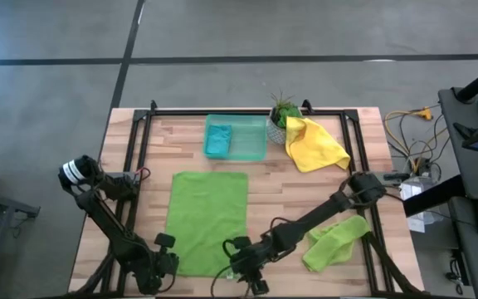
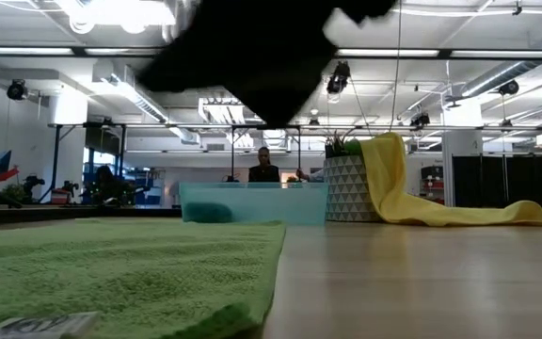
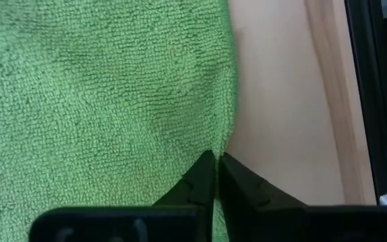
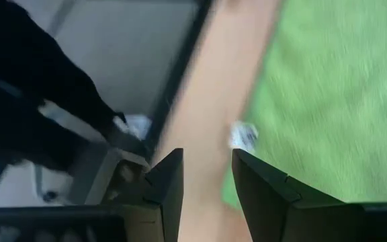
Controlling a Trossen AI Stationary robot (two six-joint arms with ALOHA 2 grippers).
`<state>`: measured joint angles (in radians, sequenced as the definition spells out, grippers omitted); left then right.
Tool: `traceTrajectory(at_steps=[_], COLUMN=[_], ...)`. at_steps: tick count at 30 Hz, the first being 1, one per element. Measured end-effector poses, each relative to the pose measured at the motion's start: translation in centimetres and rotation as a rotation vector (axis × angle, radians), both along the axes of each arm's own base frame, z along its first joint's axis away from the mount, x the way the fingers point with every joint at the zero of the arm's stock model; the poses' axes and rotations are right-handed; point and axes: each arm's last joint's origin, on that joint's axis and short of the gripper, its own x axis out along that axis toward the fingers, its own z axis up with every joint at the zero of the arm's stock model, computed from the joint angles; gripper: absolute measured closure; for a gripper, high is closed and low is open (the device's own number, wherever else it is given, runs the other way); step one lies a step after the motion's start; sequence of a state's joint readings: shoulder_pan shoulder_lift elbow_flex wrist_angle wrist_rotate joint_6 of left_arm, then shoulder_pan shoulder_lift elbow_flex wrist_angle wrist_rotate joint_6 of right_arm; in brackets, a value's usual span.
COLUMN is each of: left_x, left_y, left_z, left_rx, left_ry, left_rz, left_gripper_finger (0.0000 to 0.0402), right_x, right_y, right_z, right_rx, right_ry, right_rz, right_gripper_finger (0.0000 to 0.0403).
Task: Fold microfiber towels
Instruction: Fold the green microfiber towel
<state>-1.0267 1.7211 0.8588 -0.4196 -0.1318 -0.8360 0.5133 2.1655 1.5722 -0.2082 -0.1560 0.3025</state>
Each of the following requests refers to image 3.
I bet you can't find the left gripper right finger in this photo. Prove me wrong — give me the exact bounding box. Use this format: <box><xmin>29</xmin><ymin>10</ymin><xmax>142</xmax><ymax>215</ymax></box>
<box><xmin>218</xmin><ymin>152</ymin><xmax>387</xmax><ymax>242</ymax></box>

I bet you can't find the black metal table frame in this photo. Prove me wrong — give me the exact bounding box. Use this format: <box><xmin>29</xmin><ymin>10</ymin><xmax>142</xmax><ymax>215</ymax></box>
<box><xmin>344</xmin><ymin>0</ymin><xmax>387</xmax><ymax>206</ymax></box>

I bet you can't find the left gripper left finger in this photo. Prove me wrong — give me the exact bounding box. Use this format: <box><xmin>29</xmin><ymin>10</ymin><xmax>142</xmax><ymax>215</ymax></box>
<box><xmin>28</xmin><ymin>150</ymin><xmax>216</xmax><ymax>242</ymax></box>

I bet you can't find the green microfiber towel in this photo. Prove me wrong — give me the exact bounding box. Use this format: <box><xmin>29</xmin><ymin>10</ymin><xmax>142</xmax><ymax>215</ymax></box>
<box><xmin>0</xmin><ymin>0</ymin><xmax>240</xmax><ymax>242</ymax></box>

